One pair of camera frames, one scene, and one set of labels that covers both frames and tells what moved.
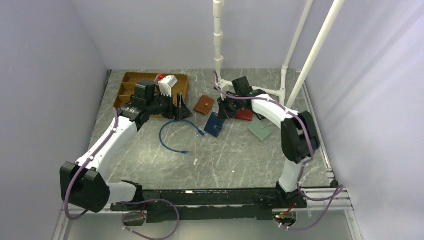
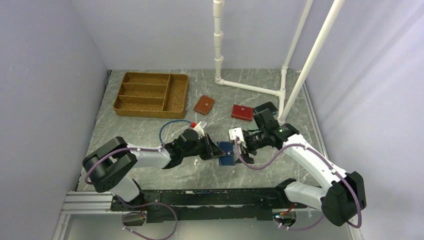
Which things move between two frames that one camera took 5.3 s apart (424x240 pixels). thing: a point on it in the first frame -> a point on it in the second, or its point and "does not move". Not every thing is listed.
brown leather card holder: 204,105 does not move
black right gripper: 224,113 -> 245,156
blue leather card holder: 214,124 -> 228,147
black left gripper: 184,112 -> 215,151
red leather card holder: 244,114 does not move
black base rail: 213,204 does not move
